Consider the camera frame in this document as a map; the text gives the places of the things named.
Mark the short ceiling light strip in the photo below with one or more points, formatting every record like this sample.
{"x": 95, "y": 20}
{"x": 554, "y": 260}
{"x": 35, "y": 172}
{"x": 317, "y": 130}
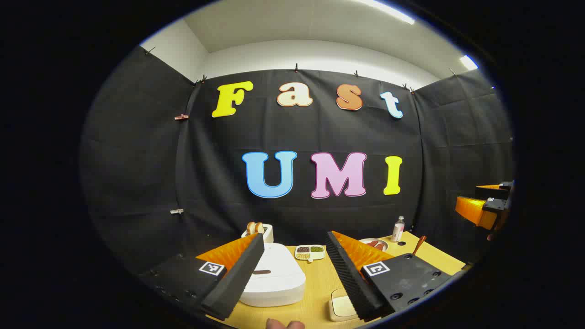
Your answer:
{"x": 468, "y": 62}

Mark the white toaster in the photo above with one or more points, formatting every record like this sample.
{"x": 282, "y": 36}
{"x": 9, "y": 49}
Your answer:
{"x": 268, "y": 235}

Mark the toasted bread slice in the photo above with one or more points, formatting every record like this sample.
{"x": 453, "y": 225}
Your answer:
{"x": 259, "y": 227}
{"x": 251, "y": 227}

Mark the white round plate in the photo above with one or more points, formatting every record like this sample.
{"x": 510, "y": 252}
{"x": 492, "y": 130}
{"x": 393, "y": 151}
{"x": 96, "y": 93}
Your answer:
{"x": 365, "y": 240}

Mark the long ceiling light strip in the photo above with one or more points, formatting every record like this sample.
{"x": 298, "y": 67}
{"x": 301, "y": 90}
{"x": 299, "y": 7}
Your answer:
{"x": 388, "y": 10}

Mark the brown wooden spoon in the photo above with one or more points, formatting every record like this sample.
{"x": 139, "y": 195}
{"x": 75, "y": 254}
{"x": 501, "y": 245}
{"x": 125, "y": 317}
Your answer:
{"x": 419, "y": 245}

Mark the white divided dish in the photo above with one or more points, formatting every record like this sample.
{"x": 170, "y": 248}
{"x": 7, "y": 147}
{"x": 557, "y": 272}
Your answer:
{"x": 315, "y": 257}

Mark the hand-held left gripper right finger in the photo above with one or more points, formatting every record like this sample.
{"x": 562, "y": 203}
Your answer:
{"x": 349, "y": 278}

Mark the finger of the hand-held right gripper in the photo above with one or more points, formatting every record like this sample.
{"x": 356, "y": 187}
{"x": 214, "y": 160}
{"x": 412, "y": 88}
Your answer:
{"x": 491, "y": 189}
{"x": 475, "y": 210}

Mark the red meat slice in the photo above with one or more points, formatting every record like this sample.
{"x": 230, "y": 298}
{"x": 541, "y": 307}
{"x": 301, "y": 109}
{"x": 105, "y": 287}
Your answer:
{"x": 370, "y": 243}
{"x": 379, "y": 246}

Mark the pink cloth clip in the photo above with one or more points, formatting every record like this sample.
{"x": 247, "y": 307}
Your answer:
{"x": 181, "y": 117}

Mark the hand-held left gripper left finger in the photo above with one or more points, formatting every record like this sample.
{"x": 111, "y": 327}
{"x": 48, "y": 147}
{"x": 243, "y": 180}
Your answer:
{"x": 237, "y": 278}

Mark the white rectangular rice container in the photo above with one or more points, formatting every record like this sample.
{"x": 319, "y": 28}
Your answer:
{"x": 340, "y": 306}

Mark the white rice cooker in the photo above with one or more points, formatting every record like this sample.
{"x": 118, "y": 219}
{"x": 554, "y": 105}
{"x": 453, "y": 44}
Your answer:
{"x": 279, "y": 283}

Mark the small pink label bottle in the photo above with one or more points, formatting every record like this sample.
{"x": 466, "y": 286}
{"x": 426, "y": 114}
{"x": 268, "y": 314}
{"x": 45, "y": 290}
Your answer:
{"x": 397, "y": 232}

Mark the black backdrop cloth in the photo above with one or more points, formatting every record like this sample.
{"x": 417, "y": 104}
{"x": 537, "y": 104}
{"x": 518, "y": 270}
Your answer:
{"x": 320, "y": 132}

